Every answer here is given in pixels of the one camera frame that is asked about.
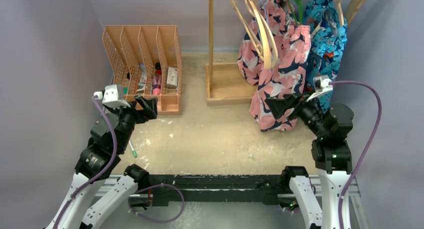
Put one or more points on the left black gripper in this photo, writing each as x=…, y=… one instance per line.
x=148, y=110

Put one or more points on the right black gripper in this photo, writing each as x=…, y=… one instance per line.
x=279, y=107

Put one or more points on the pink shark print shorts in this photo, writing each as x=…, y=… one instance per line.
x=293, y=44

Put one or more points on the green plastic hanger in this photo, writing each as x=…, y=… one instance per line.
x=300, y=12

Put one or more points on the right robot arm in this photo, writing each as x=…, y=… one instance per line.
x=330, y=152

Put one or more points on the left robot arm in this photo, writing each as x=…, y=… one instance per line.
x=109, y=139

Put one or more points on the blue shark print shorts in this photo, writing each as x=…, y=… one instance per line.
x=328, y=41

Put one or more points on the wooden hanger holding blue shorts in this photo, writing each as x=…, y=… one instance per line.
x=338, y=6

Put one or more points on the pink bottle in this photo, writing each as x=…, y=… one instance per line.
x=157, y=79

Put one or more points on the white tube in organizer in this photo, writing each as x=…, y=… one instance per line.
x=143, y=77

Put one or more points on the small white box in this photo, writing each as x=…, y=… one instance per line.
x=172, y=78

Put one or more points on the orange plastic file organizer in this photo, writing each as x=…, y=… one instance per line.
x=128, y=46

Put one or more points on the green white marker pen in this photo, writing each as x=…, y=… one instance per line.
x=134, y=152

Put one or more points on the wooden clothes rack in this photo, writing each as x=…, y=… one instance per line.
x=224, y=83

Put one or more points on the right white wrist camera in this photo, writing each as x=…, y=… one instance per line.
x=322, y=85

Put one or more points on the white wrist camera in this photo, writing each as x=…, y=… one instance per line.
x=112, y=96
x=322, y=85

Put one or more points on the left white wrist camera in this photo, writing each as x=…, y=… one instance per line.
x=112, y=96

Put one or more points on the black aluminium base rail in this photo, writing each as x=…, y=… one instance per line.
x=260, y=188

